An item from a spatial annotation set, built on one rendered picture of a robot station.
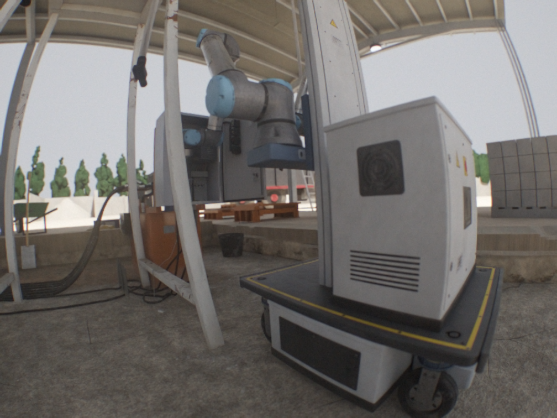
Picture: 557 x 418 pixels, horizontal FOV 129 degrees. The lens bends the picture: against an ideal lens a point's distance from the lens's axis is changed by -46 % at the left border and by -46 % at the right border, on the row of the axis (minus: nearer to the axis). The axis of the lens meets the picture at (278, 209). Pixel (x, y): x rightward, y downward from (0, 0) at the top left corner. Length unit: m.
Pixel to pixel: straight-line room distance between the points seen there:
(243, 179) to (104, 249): 2.66
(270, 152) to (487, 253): 1.65
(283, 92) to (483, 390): 1.27
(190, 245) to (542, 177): 3.27
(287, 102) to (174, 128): 0.53
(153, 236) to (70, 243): 1.96
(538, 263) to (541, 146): 1.57
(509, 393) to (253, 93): 1.33
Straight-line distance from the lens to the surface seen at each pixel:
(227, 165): 1.66
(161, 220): 2.03
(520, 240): 2.01
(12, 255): 2.20
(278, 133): 0.87
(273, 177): 10.04
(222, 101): 0.83
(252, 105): 0.87
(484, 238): 1.98
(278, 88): 0.95
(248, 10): 5.13
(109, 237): 3.74
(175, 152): 1.13
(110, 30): 6.77
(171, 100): 1.25
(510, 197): 3.23
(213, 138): 1.47
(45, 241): 3.80
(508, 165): 3.24
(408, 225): 0.58
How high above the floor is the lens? 0.63
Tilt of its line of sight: 1 degrees down
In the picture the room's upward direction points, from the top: 3 degrees counter-clockwise
